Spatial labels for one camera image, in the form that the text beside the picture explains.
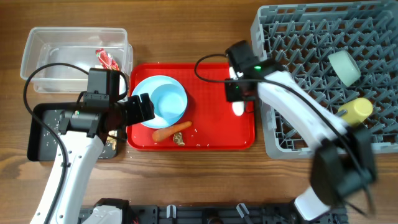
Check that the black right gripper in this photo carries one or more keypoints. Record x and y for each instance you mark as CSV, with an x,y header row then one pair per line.
x,y
231,94

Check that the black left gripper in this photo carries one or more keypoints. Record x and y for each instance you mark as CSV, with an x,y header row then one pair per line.
x,y
139,112

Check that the white plastic spoon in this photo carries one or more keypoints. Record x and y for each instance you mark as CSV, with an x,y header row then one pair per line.
x,y
238,107

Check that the light blue bowl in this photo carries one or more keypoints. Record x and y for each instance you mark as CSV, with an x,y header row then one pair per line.
x,y
170,101

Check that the red snack wrapper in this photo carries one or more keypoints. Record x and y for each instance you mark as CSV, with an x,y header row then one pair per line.
x,y
106,60

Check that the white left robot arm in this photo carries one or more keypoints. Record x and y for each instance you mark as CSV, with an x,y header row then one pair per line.
x,y
81,135

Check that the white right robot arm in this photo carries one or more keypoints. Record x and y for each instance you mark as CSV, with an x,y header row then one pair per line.
x,y
343,160

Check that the clear plastic waste bin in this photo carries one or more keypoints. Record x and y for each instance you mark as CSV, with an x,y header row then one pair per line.
x,y
72,45

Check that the black waste tray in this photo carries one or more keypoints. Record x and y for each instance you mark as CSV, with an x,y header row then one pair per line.
x,y
33,151

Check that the grey dishwasher rack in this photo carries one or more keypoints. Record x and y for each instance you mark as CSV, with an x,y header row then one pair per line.
x,y
302,36

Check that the orange carrot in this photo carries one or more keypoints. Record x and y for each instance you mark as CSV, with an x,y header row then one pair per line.
x,y
162,134

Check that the red serving tray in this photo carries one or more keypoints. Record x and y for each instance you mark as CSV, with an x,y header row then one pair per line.
x,y
214,125

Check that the brown ginger piece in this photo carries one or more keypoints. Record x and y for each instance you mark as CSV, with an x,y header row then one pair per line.
x,y
178,139

